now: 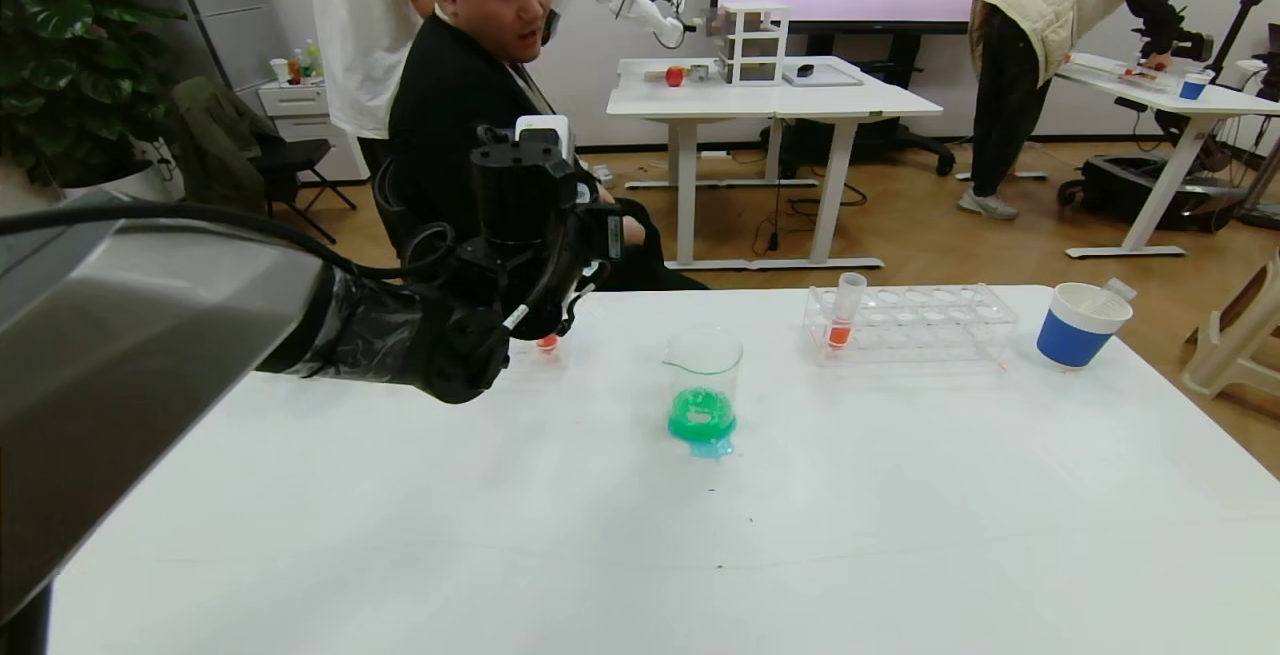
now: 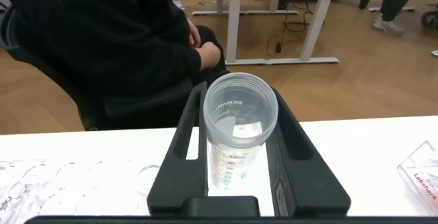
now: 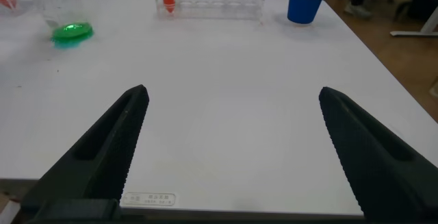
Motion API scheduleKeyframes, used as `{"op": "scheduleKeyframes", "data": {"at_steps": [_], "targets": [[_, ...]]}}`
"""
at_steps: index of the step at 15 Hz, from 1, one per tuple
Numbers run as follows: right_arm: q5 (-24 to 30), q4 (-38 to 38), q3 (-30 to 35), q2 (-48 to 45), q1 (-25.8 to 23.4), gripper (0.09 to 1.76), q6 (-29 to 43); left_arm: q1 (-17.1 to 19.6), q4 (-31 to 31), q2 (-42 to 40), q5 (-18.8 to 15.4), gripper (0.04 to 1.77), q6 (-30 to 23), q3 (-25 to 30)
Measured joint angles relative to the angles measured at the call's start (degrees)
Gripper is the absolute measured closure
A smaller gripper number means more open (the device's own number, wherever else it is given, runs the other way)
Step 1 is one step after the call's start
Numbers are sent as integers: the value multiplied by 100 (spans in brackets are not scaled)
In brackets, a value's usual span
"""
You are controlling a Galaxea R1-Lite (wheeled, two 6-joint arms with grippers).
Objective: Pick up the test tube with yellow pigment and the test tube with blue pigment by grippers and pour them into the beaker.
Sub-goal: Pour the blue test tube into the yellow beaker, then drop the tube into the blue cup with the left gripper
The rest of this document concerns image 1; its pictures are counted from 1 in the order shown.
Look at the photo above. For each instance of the black tripod stand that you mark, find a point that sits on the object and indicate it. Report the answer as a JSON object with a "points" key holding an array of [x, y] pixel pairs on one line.
{"points": [[1240, 15]]}

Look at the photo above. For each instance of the dark green jacket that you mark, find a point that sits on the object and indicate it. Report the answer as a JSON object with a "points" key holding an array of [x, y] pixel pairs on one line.
{"points": [[215, 145]]}

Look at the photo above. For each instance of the grey flat tablet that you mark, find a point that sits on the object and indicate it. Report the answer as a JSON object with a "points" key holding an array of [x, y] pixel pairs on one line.
{"points": [[830, 80]]}

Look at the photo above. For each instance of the person in beige vest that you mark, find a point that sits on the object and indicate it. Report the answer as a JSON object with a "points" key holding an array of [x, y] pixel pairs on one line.
{"points": [[1050, 5]]}

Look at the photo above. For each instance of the white plant pot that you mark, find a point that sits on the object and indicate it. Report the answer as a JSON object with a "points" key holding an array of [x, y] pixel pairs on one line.
{"points": [[130, 187]]}

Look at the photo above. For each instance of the standing person white shirt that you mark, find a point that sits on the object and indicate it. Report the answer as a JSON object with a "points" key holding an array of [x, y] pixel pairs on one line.
{"points": [[355, 35]]}

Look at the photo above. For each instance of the green leafy plant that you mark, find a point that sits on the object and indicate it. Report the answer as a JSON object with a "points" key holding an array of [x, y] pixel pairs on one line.
{"points": [[70, 55]]}

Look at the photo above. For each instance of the yellow pigment test tube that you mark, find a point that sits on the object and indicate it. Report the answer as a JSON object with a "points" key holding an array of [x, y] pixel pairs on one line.
{"points": [[1115, 292]]}

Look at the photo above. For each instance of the seated person in black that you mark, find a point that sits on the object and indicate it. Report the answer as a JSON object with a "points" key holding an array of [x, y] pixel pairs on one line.
{"points": [[450, 105]]}

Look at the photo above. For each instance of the small white cup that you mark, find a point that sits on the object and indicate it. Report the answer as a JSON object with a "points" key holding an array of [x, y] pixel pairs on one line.
{"points": [[281, 72]]}

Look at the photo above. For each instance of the white drawer cabinet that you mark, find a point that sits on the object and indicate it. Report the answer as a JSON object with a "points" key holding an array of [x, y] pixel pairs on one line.
{"points": [[305, 105]]}

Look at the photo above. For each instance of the red apple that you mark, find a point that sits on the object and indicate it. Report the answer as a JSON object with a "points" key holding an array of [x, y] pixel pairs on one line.
{"points": [[675, 77]]}

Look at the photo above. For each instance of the black background robot gripper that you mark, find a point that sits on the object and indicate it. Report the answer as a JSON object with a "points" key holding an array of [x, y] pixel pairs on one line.
{"points": [[1185, 45]]}

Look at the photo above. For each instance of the small white drawer organizer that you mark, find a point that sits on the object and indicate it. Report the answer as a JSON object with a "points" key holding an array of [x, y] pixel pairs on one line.
{"points": [[752, 45]]}

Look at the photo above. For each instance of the blue white paper cup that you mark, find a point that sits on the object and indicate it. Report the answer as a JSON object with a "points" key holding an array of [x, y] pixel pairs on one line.
{"points": [[1070, 340]]}

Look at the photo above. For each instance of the orange drink bottle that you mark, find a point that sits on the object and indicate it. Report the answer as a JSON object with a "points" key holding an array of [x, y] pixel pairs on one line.
{"points": [[296, 70]]}

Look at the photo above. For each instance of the white standing desk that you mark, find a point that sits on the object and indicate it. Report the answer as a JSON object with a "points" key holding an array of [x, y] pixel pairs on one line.
{"points": [[780, 103]]}

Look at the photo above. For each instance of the red pigment test tube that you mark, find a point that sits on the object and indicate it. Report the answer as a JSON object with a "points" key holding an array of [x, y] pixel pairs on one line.
{"points": [[839, 333], [547, 343]]}

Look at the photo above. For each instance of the clear glass beaker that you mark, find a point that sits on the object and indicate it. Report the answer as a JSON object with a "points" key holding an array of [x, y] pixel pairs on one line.
{"points": [[703, 410]]}

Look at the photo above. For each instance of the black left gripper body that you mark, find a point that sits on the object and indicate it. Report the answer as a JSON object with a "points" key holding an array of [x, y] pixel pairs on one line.
{"points": [[603, 232]]}

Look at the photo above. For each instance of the clear acrylic test tube rack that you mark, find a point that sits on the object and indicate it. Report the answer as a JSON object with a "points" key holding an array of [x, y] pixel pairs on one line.
{"points": [[555, 357], [920, 325]]}

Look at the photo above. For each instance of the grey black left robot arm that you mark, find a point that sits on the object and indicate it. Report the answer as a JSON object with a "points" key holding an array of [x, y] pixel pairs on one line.
{"points": [[150, 355]]}

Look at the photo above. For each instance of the black folding chair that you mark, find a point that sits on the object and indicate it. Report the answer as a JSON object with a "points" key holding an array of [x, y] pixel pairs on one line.
{"points": [[290, 157]]}

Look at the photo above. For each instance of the small blue paper cup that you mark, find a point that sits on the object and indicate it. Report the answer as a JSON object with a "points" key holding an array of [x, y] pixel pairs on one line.
{"points": [[1192, 88]]}

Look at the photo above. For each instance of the white desk with angled legs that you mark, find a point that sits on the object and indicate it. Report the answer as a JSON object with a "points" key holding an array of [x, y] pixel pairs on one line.
{"points": [[1200, 105]]}

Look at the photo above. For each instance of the green drink bottle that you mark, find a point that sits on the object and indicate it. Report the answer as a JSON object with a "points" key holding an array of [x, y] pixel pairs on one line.
{"points": [[315, 63]]}

